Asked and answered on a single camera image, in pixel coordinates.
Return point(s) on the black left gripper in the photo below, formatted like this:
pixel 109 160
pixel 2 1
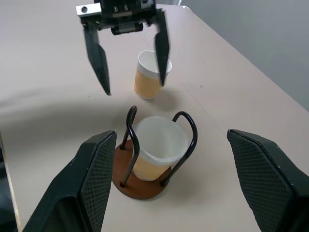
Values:
pixel 120 14

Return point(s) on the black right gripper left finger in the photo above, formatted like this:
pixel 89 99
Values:
pixel 79 193

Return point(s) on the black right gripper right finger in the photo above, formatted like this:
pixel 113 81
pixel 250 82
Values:
pixel 270 183

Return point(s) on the orange ripple paper cup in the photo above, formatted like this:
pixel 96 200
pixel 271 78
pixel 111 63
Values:
pixel 159 140
pixel 146 82

